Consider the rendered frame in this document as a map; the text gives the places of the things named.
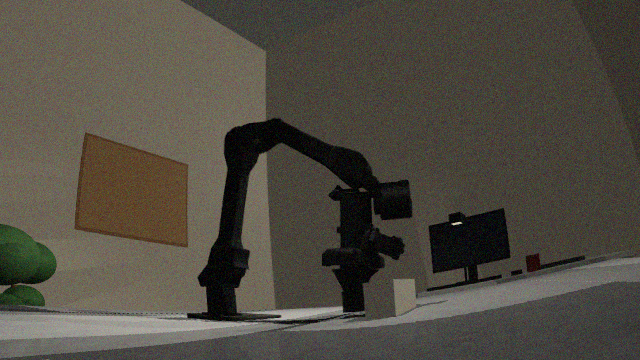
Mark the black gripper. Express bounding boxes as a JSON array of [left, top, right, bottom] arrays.
[[322, 219, 385, 307]]

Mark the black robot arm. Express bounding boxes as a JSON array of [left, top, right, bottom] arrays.
[[197, 118, 412, 316]]

